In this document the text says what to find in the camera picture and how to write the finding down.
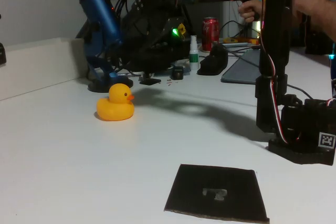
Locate black oblong case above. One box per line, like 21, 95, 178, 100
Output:
0, 42, 7, 65

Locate black desktop equipment pile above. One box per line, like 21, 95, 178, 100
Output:
112, 34, 192, 74

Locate grey flat tablet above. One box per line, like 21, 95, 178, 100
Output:
220, 49, 262, 85

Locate black-white fiducial tag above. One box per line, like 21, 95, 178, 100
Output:
319, 132, 336, 149

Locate small black cube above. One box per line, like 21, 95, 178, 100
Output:
172, 66, 184, 80

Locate yellow hand tool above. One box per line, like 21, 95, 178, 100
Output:
223, 36, 259, 46

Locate person's left hand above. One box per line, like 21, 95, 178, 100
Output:
292, 0, 329, 23

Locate white raised ledge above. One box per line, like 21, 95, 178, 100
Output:
0, 37, 90, 101

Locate person's left forearm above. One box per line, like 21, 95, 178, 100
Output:
311, 0, 336, 43

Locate white spray bottle green label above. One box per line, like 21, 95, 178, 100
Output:
189, 35, 200, 71

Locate black robot arm red-white wires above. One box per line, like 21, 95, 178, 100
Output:
149, 0, 336, 166

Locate red cola can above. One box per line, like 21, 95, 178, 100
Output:
201, 16, 220, 51

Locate yellow rubber duck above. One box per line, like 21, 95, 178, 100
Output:
96, 83, 135, 122

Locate grey flat pouch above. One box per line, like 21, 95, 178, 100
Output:
172, 60, 192, 74

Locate person's right hand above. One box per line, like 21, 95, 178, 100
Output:
237, 0, 263, 23

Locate black square mat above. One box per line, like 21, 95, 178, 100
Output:
164, 164, 270, 224

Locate black computer mouse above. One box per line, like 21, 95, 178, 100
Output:
196, 42, 228, 76

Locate blue desktop microphone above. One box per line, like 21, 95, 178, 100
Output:
75, 0, 134, 93

